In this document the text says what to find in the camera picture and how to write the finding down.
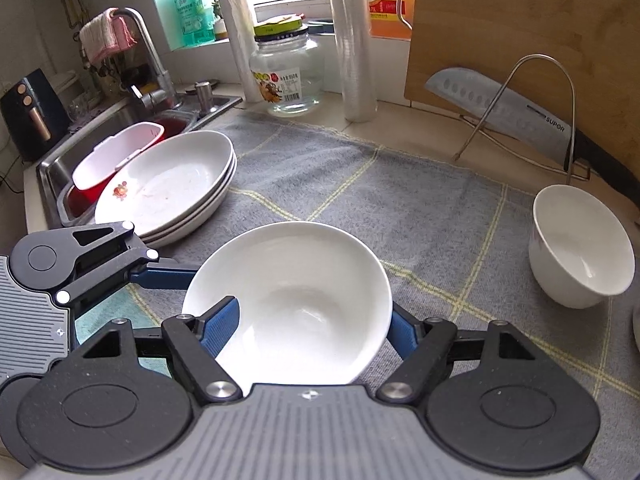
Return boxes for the plain white bowl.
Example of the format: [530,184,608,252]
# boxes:
[182,221,393,392]

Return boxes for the white plate with fruit print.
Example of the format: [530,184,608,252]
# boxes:
[94,130,234,236]

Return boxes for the white bowl with floral print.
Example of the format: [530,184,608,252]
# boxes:
[528,184,636,310]

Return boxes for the white plate stack lower plates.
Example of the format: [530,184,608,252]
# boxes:
[141,156,238,249]

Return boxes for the steel kitchen faucet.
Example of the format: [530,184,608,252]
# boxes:
[113,8,180,110]

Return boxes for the teal cloth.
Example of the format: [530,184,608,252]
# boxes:
[74,286,172,376]

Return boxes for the grey checked dish mat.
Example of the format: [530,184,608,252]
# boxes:
[74,109,640,470]

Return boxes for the red white colander basket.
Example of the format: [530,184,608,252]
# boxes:
[67,122,165,217]

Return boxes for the stainless steel sink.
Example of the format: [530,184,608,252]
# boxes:
[28,94,242,231]

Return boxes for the black air fryer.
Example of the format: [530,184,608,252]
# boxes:
[1,68,70,162]

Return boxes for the glass jar with green lid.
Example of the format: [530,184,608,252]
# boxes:
[248,14,324,117]

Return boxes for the pink cloth on faucet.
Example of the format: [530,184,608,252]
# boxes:
[79,8,137,66]

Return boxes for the green dish soap bottle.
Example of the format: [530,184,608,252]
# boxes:
[174,0,215,47]

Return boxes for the bamboo cutting board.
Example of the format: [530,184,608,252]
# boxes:
[405,0,639,172]

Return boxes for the clear plastic wrap roll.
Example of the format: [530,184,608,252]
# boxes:
[331,0,378,122]

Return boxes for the steel wire rack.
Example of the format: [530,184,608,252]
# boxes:
[425,53,591,182]

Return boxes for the steel cleaver with black handle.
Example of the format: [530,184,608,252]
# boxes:
[424,67,639,203]

